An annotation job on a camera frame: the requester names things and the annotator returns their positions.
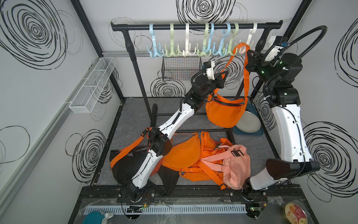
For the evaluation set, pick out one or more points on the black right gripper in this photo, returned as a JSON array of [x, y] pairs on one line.
[[251, 64]]

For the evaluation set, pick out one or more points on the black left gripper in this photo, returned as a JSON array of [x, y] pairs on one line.
[[216, 82]]

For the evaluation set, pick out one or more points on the orange crescent shoulder bag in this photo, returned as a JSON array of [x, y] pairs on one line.
[[224, 112]]

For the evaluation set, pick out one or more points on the pink backpack bag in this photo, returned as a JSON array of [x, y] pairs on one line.
[[236, 167]]

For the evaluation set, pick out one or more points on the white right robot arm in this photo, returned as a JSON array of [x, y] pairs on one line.
[[295, 159]]

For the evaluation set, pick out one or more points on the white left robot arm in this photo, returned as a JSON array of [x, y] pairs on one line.
[[160, 137]]

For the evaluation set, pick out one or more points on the light green swivel hook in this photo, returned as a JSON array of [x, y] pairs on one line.
[[233, 32]]

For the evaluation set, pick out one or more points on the white swivel hook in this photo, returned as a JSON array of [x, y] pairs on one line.
[[249, 41]]

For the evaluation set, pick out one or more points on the middle light green hook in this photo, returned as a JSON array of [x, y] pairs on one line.
[[201, 53]]

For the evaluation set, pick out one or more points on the light blue swivel hook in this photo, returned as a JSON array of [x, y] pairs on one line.
[[222, 51]]

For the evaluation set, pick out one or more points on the middle white hook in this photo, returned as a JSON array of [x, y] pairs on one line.
[[187, 51]]

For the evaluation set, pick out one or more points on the left light green hook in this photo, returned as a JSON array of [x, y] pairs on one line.
[[174, 50]]

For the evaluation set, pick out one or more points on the leftmost light blue hook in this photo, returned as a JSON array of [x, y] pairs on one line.
[[156, 50]]

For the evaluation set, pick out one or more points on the teal tray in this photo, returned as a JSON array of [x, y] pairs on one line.
[[251, 109]]

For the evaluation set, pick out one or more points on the white plate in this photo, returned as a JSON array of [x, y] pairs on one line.
[[248, 123]]

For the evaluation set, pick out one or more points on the dark grey clothes rack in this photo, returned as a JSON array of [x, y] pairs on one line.
[[125, 28]]

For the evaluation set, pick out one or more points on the round printed tin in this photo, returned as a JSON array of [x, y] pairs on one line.
[[294, 214]]

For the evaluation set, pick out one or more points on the teal round lid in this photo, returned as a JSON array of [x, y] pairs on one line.
[[97, 217]]

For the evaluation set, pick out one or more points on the black wire basket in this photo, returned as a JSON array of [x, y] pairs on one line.
[[180, 68]]

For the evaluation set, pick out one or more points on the right black frame post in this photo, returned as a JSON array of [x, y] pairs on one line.
[[288, 33]]

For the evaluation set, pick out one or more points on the aluminium wall rail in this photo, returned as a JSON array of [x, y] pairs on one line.
[[124, 53]]

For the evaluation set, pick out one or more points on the black orange strap bag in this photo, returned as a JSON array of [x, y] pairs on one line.
[[125, 166]]

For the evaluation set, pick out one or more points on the white wire basket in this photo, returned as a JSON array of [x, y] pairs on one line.
[[96, 87]]

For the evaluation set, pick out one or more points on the white slotted cable duct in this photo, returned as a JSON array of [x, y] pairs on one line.
[[168, 209]]

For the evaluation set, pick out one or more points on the black corner frame post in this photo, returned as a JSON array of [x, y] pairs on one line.
[[94, 41]]

